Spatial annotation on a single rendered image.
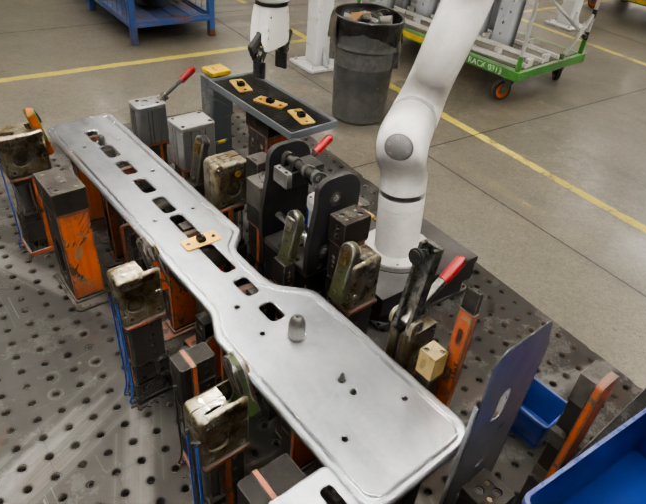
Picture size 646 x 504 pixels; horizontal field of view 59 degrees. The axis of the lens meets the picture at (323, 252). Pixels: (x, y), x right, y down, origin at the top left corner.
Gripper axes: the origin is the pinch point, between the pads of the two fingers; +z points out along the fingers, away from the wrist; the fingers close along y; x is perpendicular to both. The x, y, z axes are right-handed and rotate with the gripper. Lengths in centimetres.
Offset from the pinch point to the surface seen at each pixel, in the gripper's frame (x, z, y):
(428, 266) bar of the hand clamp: 59, 6, 42
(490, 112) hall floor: -10, 125, -321
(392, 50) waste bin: -68, 71, -244
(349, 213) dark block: 37.4, 12.7, 26.7
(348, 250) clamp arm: 42, 15, 35
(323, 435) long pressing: 55, 25, 66
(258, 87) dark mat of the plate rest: -8.0, 8.8, -6.4
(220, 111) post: -22.0, 20.0, -7.7
